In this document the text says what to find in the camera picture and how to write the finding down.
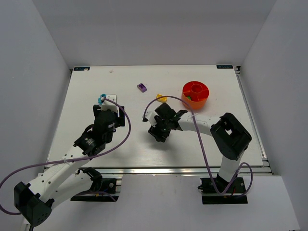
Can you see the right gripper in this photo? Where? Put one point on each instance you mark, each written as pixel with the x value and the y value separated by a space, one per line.
pixel 161 123

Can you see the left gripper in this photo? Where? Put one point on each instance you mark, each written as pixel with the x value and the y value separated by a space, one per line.
pixel 121 115

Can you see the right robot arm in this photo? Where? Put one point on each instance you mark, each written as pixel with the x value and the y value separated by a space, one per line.
pixel 231 138

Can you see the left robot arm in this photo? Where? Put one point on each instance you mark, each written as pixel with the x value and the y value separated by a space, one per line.
pixel 36 199

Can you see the teal lego piece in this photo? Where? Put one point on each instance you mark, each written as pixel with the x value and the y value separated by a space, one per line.
pixel 101 99

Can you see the large yellow lego brick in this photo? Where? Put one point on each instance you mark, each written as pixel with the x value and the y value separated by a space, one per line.
pixel 161 99

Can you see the purple lego brick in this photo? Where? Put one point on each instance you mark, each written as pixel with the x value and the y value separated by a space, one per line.
pixel 142 87

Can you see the orange round divided container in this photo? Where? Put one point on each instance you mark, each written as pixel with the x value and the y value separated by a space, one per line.
pixel 198 92

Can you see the left corner label sticker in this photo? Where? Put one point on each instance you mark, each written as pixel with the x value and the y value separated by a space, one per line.
pixel 86 68

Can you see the corner label sticker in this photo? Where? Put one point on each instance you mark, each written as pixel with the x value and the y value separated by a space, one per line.
pixel 224 66
pixel 86 68

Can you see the right corner label sticker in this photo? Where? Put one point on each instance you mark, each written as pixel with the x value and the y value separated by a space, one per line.
pixel 224 66

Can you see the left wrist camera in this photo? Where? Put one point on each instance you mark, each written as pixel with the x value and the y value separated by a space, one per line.
pixel 109 103

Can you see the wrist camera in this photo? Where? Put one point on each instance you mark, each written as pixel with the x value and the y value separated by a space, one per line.
pixel 109 103
pixel 150 117

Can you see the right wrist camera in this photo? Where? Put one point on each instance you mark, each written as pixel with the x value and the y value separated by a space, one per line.
pixel 150 117

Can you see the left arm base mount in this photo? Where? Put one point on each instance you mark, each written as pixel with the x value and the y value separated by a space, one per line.
pixel 101 190

